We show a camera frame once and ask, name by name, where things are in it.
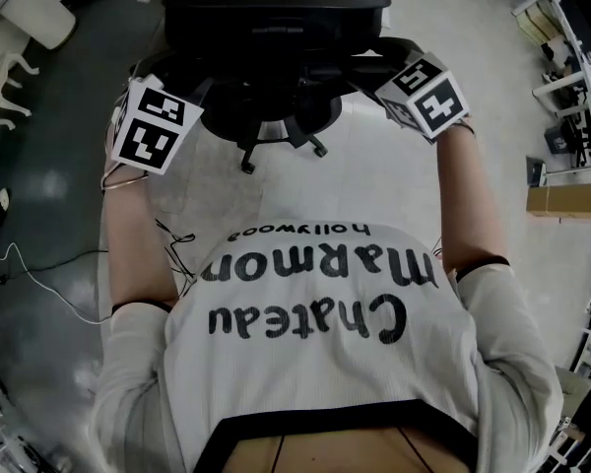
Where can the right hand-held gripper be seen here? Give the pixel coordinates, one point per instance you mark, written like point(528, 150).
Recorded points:
point(433, 101)

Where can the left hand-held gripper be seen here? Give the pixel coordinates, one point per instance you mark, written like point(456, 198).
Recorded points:
point(150, 136)

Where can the black office chair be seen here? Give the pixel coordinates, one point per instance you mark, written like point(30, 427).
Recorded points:
point(276, 18)

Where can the person's right forearm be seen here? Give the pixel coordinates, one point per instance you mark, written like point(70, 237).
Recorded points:
point(473, 205)

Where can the person's left forearm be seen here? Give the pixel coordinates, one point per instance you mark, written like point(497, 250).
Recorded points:
point(133, 244)

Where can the dark box with white label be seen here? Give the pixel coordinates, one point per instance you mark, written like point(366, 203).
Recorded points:
point(556, 142)

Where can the stacked beige cartons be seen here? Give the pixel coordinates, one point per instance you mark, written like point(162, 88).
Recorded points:
point(539, 23)

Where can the cream plastic stool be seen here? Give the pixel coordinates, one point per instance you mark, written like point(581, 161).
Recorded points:
point(2, 79)

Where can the long white workbench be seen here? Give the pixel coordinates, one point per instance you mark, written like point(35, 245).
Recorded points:
point(588, 67)

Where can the cardboard box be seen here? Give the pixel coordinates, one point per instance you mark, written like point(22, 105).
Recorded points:
point(566, 201)

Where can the white cylindrical bin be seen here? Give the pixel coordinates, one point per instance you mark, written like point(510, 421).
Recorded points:
point(39, 8)

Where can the white printed shirt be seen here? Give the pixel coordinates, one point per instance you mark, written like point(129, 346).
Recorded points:
point(325, 353)

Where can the person's chest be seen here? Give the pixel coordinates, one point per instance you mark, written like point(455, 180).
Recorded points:
point(345, 453)

